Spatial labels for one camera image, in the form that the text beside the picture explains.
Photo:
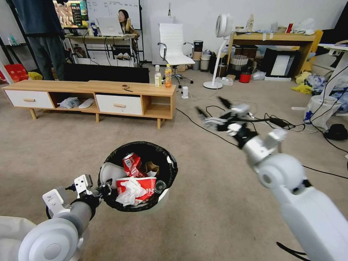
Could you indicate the orange drink bottle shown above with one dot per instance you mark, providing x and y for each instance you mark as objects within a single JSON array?
[{"x": 168, "y": 77}]

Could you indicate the black framed panel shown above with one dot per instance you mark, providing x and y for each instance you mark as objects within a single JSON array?
[{"x": 280, "y": 64}]

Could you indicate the white cabinet drawer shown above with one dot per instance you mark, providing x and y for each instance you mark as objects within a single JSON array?
[
  {"x": 119, "y": 104},
  {"x": 27, "y": 99}
]

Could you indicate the crumpled clear plastic bag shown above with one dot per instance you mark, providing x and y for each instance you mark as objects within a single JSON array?
[{"x": 69, "y": 103}]

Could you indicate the standing person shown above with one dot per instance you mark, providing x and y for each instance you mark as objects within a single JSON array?
[{"x": 40, "y": 27}]

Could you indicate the red bag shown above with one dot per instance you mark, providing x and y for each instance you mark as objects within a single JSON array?
[{"x": 16, "y": 73}]

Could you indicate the red paper noodle cup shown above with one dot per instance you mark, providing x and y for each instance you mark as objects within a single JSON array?
[{"x": 148, "y": 186}]

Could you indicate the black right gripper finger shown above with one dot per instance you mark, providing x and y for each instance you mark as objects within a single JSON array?
[
  {"x": 212, "y": 123},
  {"x": 239, "y": 108}
]

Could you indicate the white bin with black bag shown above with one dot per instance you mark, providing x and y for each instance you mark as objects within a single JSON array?
[{"x": 165, "y": 174}]

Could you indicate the yellow plastic bag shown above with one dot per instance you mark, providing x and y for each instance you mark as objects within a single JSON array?
[
  {"x": 302, "y": 88},
  {"x": 35, "y": 76}
]

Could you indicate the white table stand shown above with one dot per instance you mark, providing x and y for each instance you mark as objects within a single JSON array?
[{"x": 338, "y": 65}]

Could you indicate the white standing fan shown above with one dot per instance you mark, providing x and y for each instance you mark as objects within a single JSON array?
[{"x": 224, "y": 25}]

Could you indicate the whiteboard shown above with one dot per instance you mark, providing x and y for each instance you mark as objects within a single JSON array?
[{"x": 114, "y": 9}]

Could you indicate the blue patterned bag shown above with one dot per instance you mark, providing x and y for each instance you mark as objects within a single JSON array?
[{"x": 316, "y": 83}]

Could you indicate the white slipper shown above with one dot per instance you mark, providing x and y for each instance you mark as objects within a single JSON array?
[{"x": 87, "y": 103}]

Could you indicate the white and blue plastic bag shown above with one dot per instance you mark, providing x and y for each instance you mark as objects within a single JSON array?
[{"x": 320, "y": 111}]

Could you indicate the crumpled white tissue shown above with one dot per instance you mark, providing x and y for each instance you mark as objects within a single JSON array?
[{"x": 131, "y": 190}]

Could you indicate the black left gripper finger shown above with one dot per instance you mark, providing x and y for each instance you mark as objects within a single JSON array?
[{"x": 109, "y": 183}]

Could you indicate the white power strip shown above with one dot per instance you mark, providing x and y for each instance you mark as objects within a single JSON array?
[{"x": 185, "y": 92}]

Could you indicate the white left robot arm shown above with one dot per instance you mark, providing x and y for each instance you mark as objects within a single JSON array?
[{"x": 54, "y": 239}]

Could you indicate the black power adapter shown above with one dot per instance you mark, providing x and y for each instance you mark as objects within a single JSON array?
[{"x": 279, "y": 122}]

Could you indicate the seated person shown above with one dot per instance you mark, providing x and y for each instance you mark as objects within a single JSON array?
[{"x": 125, "y": 23}]

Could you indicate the clear bottle with label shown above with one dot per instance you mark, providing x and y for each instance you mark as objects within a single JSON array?
[{"x": 158, "y": 77}]

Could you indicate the white clothes iron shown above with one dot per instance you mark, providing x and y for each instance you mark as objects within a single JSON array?
[{"x": 250, "y": 21}]

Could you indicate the white robot torso shell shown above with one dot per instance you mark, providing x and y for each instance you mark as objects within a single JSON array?
[{"x": 12, "y": 233}]

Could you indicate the wooden desk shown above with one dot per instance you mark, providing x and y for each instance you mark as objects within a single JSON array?
[{"x": 272, "y": 38}]

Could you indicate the white curved foam piece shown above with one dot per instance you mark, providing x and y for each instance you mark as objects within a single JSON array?
[{"x": 110, "y": 171}]

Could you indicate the computer monitor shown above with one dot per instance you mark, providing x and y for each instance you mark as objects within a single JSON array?
[{"x": 70, "y": 13}]

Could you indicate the brown paper scrap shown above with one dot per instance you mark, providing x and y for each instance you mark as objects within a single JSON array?
[{"x": 152, "y": 168}]

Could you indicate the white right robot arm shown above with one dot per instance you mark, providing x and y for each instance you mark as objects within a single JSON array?
[{"x": 299, "y": 206}]

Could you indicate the grey small bin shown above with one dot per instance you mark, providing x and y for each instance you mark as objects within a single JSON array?
[{"x": 205, "y": 64}]

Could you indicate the tall cylindrical bin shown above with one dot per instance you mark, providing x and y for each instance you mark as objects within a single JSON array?
[{"x": 198, "y": 54}]

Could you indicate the wooden TV cabinet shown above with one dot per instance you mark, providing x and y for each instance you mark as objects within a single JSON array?
[{"x": 108, "y": 87}]

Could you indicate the crushed red soda can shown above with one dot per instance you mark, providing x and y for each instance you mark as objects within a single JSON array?
[{"x": 131, "y": 164}]

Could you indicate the small brown item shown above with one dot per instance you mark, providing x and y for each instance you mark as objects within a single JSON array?
[{"x": 126, "y": 87}]

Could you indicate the red bucket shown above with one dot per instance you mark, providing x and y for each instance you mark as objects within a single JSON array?
[{"x": 245, "y": 78}]

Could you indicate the clear plastic cup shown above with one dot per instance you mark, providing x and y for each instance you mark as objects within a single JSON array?
[{"x": 160, "y": 186}]

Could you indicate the reed diffuser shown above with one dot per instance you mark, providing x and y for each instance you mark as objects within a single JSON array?
[{"x": 169, "y": 9}]

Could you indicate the long black panel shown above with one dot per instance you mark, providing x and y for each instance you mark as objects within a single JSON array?
[{"x": 108, "y": 73}]

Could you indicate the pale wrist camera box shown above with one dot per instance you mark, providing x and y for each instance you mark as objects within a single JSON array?
[
  {"x": 233, "y": 129},
  {"x": 83, "y": 186}
]

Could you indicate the white laptop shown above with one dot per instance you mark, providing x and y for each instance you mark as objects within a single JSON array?
[{"x": 110, "y": 27}]

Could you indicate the white office chair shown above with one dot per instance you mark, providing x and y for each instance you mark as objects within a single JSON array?
[{"x": 174, "y": 46}]

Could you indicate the pale work desk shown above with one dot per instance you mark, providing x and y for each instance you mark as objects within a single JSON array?
[{"x": 100, "y": 38}]

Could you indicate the pair of shoes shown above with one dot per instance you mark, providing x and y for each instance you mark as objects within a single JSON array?
[{"x": 123, "y": 56}]

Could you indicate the black pouch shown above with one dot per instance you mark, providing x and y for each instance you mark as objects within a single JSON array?
[{"x": 337, "y": 132}]

